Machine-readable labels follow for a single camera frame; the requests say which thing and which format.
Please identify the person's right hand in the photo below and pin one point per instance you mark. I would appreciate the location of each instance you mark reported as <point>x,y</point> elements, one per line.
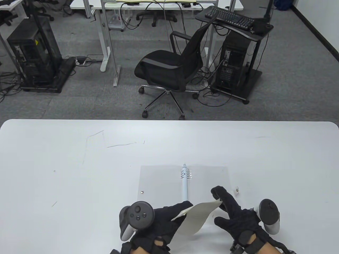
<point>238,218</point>

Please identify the person's left hand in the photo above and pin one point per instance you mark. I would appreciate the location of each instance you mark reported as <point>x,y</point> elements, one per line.
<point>164,222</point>

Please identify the grey and white controller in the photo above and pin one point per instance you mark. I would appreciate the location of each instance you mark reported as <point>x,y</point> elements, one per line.
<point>137,214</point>
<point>268,211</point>

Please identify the stack of lined loose-leaf paper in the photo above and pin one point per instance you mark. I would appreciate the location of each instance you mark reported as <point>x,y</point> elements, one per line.
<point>198,217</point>

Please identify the person's right forearm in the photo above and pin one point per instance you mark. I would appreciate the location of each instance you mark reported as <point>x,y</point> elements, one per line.
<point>268,250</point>

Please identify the person's left forearm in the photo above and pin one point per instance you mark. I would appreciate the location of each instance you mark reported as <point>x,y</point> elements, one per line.
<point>143,251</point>

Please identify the black wrist sensor box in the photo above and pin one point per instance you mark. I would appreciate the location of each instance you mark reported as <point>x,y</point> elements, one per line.
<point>115,252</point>

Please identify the black rolling computer cart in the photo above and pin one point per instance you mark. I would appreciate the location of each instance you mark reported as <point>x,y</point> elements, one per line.
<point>253,80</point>

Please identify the black mesh office chair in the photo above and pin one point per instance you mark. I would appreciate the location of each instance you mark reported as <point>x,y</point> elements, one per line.
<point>159,66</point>

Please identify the black computer tower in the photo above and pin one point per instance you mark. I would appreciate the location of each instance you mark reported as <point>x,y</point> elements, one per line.
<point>31,53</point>
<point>233,60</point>

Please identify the white power strip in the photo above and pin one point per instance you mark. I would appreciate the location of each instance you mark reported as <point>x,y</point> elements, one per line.
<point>80,61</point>

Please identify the black rolling computer stand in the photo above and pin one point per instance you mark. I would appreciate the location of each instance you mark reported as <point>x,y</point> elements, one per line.
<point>65,70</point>

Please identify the black keyboard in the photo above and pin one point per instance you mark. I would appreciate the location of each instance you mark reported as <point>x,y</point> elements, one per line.
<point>227,16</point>

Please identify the white rolling cabinet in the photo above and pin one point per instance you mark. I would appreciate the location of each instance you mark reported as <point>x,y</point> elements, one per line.
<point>116,22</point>

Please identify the black chair wheel base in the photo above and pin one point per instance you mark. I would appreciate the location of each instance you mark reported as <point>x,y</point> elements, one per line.
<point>43,12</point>
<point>156,16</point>

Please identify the dark blue bag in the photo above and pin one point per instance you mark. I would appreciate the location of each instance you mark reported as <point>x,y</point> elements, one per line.
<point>283,4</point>

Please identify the white background desk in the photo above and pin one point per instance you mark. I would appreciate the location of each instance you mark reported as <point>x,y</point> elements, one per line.
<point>79,4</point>
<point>8,5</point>

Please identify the aluminium frame post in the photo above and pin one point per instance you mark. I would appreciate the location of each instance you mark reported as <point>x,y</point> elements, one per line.
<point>116,76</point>

